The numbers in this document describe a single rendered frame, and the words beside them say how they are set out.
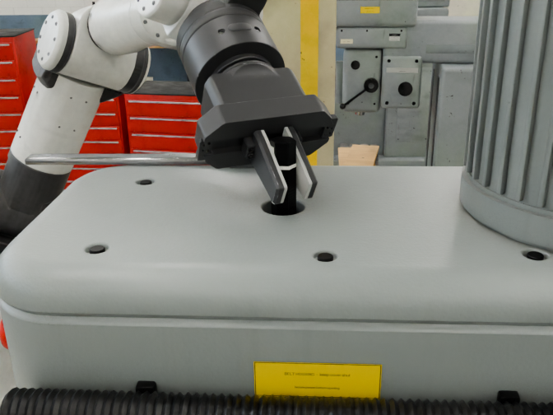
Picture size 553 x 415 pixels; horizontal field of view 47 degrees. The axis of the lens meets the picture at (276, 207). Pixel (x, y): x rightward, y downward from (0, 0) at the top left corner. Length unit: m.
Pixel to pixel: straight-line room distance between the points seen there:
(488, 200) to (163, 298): 0.25
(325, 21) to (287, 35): 0.14
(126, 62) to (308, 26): 1.40
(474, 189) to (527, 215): 0.05
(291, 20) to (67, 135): 1.41
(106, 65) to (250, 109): 0.38
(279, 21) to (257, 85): 1.68
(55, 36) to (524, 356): 0.65
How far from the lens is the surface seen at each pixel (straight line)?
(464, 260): 0.47
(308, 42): 2.24
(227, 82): 0.56
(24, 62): 5.85
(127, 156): 0.68
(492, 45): 0.51
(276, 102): 0.55
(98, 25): 0.83
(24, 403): 0.50
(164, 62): 9.89
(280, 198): 0.51
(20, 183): 0.98
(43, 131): 0.94
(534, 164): 0.49
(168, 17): 0.65
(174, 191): 0.59
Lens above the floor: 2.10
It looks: 22 degrees down
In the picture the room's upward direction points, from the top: 1 degrees counter-clockwise
